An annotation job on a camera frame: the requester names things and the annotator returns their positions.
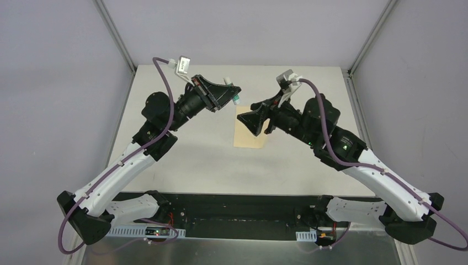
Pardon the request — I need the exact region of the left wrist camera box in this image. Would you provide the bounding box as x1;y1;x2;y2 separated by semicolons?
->
174;56;192;84

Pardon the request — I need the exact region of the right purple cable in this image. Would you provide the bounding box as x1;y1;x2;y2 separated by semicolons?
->
292;78;468;254

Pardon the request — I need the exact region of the purple cable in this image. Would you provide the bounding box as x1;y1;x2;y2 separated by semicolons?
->
57;57;176;255
292;78;468;254

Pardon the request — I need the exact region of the cream paper envelope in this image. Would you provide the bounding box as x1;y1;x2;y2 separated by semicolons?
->
233;105;268;149

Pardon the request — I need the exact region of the white cable duct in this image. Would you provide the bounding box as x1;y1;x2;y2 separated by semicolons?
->
106;225;186;239
295;230;317;242

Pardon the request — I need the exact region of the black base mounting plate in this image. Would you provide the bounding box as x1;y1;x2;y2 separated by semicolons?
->
109;190;385;241

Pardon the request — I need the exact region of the right white cable duct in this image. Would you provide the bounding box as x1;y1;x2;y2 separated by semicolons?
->
295;230;317;242

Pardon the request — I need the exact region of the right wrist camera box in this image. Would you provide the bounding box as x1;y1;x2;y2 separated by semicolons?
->
276;69;302;107

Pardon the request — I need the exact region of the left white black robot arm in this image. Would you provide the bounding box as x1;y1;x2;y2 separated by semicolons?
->
57;75;241;245

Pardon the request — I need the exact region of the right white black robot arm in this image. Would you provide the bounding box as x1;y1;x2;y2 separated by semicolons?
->
237;93;444;245

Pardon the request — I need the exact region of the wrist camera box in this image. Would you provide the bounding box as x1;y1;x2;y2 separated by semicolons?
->
174;56;192;84
276;69;302;107

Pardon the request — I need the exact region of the left white cable duct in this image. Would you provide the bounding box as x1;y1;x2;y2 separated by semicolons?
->
106;225;186;239

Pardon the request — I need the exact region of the green white glue stick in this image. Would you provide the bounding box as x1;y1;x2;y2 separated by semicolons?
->
224;77;241;105

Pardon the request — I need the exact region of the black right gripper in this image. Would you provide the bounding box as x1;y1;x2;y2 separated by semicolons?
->
237;88;318;147

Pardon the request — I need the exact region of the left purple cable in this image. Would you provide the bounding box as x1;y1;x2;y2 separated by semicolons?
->
57;57;176;255

